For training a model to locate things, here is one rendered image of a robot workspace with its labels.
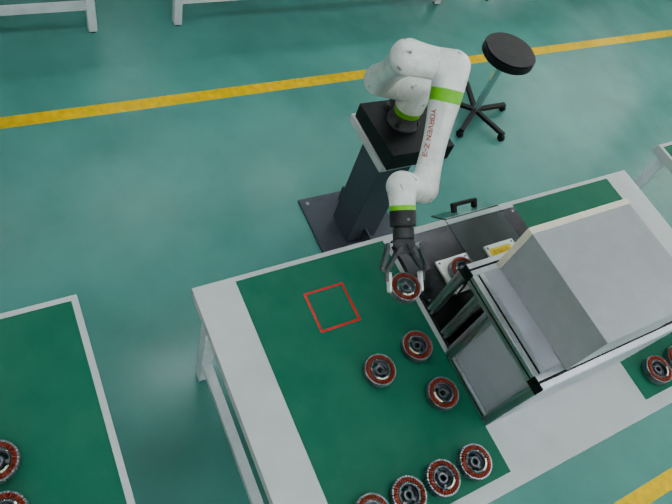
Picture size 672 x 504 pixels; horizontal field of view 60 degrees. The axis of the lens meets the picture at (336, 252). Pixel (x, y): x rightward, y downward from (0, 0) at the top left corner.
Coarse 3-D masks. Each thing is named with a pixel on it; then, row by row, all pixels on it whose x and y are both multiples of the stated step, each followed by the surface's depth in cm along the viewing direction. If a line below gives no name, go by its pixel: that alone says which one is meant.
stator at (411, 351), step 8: (408, 336) 205; (416, 336) 206; (424, 336) 207; (400, 344) 205; (408, 344) 203; (416, 344) 206; (424, 344) 206; (432, 344) 206; (408, 352) 202; (416, 352) 202; (424, 352) 203; (416, 360) 202; (424, 360) 204
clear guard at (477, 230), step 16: (464, 208) 212; (480, 208) 209; (496, 208) 209; (448, 224) 200; (464, 224) 202; (480, 224) 203; (496, 224) 205; (464, 240) 198; (480, 240) 199; (496, 240) 201; (512, 240) 203; (480, 256) 196
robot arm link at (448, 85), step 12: (444, 48) 198; (444, 60) 196; (456, 60) 196; (468, 60) 198; (444, 72) 197; (456, 72) 197; (468, 72) 199; (432, 84) 202; (444, 84) 198; (456, 84) 198; (432, 96) 202; (444, 96) 199; (456, 96) 199
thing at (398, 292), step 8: (400, 272) 203; (392, 280) 201; (400, 280) 203; (408, 280) 203; (416, 280) 203; (392, 288) 199; (400, 288) 202; (408, 288) 201; (416, 288) 201; (392, 296) 200; (400, 296) 198; (408, 296) 199; (416, 296) 199
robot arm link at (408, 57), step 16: (400, 48) 194; (416, 48) 194; (432, 48) 196; (384, 64) 210; (400, 64) 195; (416, 64) 195; (432, 64) 196; (368, 80) 234; (384, 80) 220; (400, 80) 234; (384, 96) 239
